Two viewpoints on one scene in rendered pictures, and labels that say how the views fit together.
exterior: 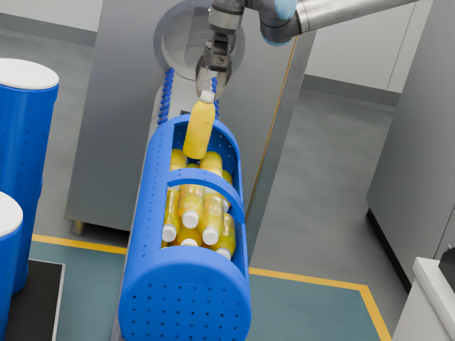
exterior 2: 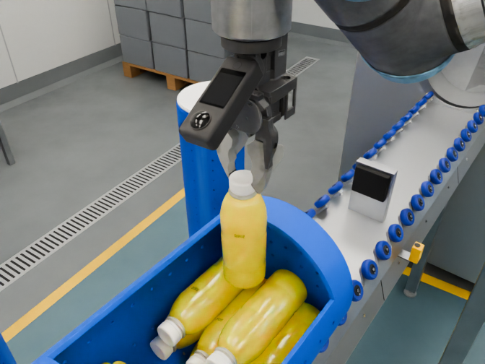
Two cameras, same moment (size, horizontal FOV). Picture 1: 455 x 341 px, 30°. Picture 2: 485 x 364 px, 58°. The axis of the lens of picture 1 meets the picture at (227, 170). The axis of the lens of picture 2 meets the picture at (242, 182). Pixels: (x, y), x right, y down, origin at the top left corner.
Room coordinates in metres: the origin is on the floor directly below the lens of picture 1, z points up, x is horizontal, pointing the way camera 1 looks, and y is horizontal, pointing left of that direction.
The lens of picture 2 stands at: (1.93, -0.24, 1.69)
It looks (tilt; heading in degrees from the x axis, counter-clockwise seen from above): 36 degrees down; 45
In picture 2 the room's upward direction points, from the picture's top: straight up
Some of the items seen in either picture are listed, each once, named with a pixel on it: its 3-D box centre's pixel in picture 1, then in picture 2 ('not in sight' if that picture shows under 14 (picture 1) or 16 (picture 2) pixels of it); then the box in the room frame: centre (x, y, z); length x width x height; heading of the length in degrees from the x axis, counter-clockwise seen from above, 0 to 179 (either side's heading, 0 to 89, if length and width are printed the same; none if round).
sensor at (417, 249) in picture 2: not in sight; (405, 248); (2.77, 0.03, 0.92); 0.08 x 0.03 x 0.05; 97
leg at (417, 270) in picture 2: not in sight; (425, 246); (3.51, 0.18, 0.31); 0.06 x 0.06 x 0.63; 7
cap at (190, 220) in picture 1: (190, 220); not in sight; (1.87, 0.06, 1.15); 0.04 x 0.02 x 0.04; 97
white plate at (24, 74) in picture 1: (19, 73); (216, 97); (2.87, 0.81, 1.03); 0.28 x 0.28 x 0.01
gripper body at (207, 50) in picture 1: (218, 45); (255, 79); (2.31, 0.11, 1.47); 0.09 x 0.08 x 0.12; 7
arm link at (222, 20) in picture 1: (224, 17); (249, 12); (2.30, 0.12, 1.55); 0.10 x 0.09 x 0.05; 97
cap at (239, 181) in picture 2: (208, 95); (242, 180); (2.28, 0.11, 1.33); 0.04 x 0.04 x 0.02
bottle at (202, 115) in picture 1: (200, 126); (243, 233); (2.29, 0.11, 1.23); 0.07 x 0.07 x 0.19
